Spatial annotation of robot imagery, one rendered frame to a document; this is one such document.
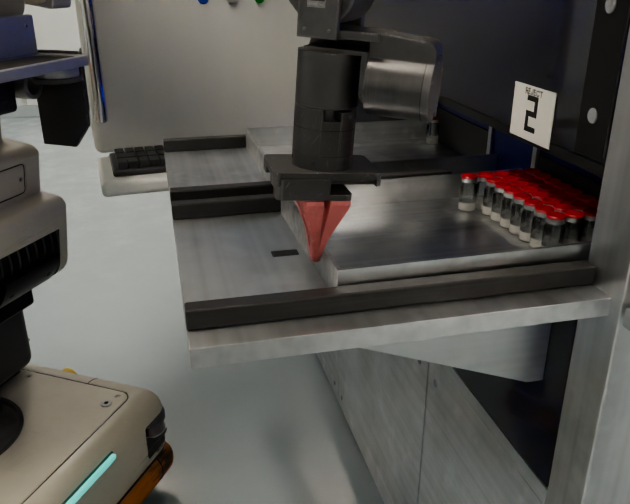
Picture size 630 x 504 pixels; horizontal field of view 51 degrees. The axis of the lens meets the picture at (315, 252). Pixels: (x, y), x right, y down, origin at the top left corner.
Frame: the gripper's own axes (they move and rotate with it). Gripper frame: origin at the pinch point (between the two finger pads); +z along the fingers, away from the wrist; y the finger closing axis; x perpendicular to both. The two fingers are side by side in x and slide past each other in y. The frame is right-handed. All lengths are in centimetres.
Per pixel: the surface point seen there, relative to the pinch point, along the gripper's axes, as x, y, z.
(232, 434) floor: 88, 3, 92
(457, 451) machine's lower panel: 16, 29, 41
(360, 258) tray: 3.4, 6.0, 2.4
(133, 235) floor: 244, -28, 95
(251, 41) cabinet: 90, 5, -11
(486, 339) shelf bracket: -2.1, 19.6, 10.0
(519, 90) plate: 10.9, 25.4, -14.8
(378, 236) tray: 9.1, 9.8, 2.2
